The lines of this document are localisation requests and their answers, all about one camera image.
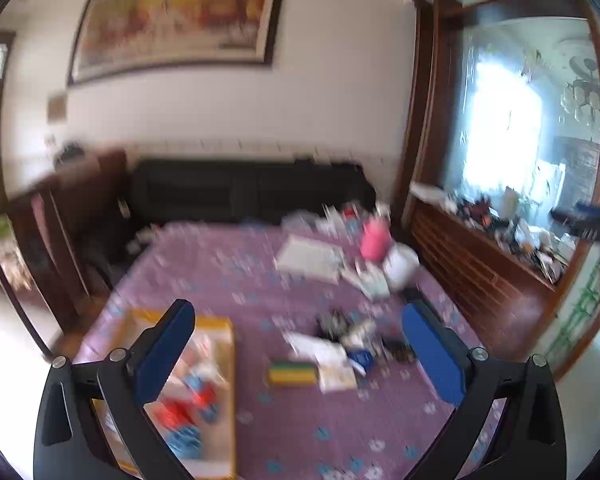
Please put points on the small wall plaque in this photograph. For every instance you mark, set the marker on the small wall plaque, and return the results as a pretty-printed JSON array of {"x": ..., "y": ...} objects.
[{"x": 57, "y": 107}]

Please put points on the wooden window frame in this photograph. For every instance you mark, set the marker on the wooden window frame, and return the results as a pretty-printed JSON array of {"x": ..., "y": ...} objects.
[{"x": 430, "y": 110}]

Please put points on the beige tissue pack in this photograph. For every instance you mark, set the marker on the beige tissue pack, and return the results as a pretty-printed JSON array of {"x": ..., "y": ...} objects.
[{"x": 337, "y": 379}]

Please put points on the framed wall painting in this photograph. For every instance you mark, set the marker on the framed wall painting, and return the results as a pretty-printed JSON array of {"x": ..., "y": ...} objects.
[{"x": 175, "y": 25}]

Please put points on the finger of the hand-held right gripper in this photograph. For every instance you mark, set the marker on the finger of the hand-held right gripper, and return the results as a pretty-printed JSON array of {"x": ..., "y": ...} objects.
[{"x": 572, "y": 212}]

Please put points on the yellow cardboard box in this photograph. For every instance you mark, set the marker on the yellow cardboard box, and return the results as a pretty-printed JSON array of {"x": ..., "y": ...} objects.
[{"x": 220, "y": 360}]

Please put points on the black electric motor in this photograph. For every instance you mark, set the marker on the black electric motor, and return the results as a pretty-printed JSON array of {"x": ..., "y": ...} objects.
[{"x": 332, "y": 324}]

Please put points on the white work glove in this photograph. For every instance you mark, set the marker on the white work glove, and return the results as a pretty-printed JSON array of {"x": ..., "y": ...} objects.
[{"x": 367, "y": 282}]

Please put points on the blue tissue pack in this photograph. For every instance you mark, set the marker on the blue tissue pack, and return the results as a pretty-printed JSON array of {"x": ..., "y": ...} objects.
[{"x": 362, "y": 362}]

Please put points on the blue microfibre cloth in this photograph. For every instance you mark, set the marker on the blue microfibre cloth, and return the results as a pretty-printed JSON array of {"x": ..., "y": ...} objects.
[{"x": 185, "y": 442}]

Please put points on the black sofa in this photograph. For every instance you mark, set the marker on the black sofa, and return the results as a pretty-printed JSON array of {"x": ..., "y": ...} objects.
[{"x": 240, "y": 190}]

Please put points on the pink bottle with knitted sleeve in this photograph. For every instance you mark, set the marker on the pink bottle with knitted sleeve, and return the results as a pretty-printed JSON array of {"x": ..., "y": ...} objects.
[{"x": 374, "y": 240}]

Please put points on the dark wooden chair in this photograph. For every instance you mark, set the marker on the dark wooden chair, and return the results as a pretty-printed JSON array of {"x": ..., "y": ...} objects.
[{"x": 75, "y": 220}]

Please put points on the purple floral tablecloth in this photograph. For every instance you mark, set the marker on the purple floral tablecloth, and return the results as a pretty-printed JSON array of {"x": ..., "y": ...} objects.
[{"x": 260, "y": 305}]

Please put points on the white plastic bucket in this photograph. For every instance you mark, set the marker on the white plastic bucket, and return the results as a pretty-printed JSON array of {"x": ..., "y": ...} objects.
[{"x": 401, "y": 265}]

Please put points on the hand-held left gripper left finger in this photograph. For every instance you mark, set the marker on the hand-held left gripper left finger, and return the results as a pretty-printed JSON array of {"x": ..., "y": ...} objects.
[{"x": 165, "y": 355}]

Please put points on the black serrated packet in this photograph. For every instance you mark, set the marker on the black serrated packet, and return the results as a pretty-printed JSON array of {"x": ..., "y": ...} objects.
[{"x": 399, "y": 351}]

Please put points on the clear bag of coloured tubing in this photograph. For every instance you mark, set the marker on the clear bag of coloured tubing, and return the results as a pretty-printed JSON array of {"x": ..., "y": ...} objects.
[{"x": 292, "y": 374}]

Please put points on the pile of windowsill clutter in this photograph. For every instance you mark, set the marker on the pile of windowsill clutter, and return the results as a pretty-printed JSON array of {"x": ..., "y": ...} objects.
[{"x": 510, "y": 230}]

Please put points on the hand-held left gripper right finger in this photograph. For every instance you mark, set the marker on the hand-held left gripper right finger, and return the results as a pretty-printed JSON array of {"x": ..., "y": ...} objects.
[{"x": 432, "y": 355}]

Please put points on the stack of white papers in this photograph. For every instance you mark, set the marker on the stack of white papers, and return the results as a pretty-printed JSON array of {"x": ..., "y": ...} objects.
[{"x": 310, "y": 257}]

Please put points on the wooden slatted cabinet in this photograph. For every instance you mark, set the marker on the wooden slatted cabinet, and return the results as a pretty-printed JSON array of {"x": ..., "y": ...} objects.
[{"x": 470, "y": 280}]

